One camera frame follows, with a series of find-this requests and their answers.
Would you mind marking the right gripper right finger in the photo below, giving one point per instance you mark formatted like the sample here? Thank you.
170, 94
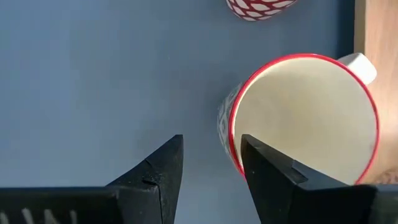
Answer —
280, 193

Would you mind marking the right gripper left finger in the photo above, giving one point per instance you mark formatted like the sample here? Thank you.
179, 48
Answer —
155, 186

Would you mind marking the grey diamond mug red rim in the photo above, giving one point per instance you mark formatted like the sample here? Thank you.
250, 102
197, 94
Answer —
304, 118

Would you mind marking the white mug red lattice pattern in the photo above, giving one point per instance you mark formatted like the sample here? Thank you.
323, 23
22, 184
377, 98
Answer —
258, 9

